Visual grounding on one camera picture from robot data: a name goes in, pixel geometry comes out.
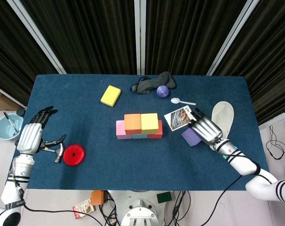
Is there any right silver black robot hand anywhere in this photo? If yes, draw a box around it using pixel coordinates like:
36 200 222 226
187 107 224 146

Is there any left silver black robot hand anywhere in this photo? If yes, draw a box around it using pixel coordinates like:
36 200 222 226
16 105 67 155

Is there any purple foam cube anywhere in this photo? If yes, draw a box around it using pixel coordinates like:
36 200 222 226
181 128 202 147

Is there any yellow foam cube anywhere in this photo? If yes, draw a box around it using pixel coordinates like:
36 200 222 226
140 113 159 135

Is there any orange foam cube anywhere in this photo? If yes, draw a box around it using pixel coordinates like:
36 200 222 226
124 113 143 135

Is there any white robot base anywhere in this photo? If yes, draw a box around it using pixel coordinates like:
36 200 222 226
108 190 181 226

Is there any white slipper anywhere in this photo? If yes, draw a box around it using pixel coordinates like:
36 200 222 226
211 101 235 140

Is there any light blue bowl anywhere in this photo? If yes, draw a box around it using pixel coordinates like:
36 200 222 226
0 113 24 141

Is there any printed picture card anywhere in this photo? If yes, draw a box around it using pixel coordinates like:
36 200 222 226
164 105 198 132

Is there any white plastic spoon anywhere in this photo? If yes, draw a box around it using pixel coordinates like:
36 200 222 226
170 97 197 106

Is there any red disc with hole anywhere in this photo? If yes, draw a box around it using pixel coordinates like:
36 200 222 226
63 144 86 167

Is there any red foam cube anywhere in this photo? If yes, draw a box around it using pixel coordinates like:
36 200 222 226
147 120 163 139

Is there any purple ball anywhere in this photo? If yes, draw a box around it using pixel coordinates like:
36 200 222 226
156 85 169 98

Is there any dark grey cloth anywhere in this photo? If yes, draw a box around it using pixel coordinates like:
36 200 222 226
130 71 177 94

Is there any dark green box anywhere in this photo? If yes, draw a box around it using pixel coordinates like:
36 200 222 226
156 191 173 204

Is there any blue table cover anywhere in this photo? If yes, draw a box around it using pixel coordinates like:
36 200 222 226
5 74 274 192

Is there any pink foam cube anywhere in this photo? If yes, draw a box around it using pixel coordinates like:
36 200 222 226
116 120 133 140

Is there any printed paper packet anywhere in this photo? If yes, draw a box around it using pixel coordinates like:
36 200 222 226
72 198 96 220

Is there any orange box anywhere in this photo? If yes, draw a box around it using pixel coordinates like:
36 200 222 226
90 190 105 206

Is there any dark brown curtain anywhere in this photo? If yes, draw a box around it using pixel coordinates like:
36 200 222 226
213 0 285 125
0 0 60 108
20 0 136 75
145 0 248 76

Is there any yellow sponge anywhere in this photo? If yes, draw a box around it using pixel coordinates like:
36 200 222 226
100 85 122 108

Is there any black handled claw hammer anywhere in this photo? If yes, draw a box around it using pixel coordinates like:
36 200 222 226
15 139 67 163

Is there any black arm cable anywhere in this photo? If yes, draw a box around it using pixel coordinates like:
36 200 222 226
12 175 105 226
196 150 275 226

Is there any thin black cable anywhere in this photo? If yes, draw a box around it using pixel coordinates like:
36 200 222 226
265 124 285 161

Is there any black cable bundle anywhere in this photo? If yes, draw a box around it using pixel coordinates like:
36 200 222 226
99 190 122 226
170 190 192 226

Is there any white frame post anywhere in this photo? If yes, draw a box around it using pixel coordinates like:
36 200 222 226
6 0 67 75
134 0 147 75
206 0 264 76

